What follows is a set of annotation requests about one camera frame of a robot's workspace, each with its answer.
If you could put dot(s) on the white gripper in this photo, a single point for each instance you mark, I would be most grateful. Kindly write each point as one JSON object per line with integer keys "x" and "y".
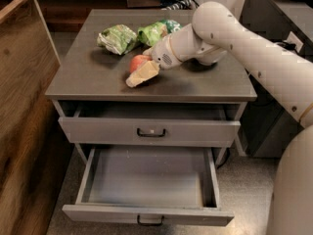
{"x": 162, "y": 55}

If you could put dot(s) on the red apple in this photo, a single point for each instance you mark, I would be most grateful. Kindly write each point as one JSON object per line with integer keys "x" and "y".
{"x": 137, "y": 61}

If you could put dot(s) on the crumpled green chip bag left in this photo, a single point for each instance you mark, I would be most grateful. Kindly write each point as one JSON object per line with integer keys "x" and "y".
{"x": 118, "y": 39}

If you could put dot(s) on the grey middle drawer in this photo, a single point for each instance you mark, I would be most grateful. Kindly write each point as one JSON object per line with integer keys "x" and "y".
{"x": 149, "y": 186}

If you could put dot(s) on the grey drawer cabinet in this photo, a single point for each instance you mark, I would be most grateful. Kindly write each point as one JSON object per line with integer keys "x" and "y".
{"x": 91, "y": 74}

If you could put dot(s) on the grey top drawer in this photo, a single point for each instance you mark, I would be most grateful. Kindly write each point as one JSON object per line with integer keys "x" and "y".
{"x": 156, "y": 124}

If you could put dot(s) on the white wall outlet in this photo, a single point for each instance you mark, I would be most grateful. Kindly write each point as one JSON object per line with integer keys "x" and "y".
{"x": 293, "y": 39}

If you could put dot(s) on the green chip bag right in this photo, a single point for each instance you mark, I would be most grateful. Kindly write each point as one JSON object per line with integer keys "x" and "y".
{"x": 151, "y": 34}

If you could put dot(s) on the grey drawer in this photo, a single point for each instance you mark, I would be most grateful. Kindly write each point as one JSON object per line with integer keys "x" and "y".
{"x": 156, "y": 124}
{"x": 149, "y": 186}

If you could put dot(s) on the wooden panel left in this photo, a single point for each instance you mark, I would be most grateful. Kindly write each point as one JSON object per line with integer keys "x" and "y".
{"x": 33, "y": 150}

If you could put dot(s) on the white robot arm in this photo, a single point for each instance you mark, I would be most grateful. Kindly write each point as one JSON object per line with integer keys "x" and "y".
{"x": 285, "y": 75}

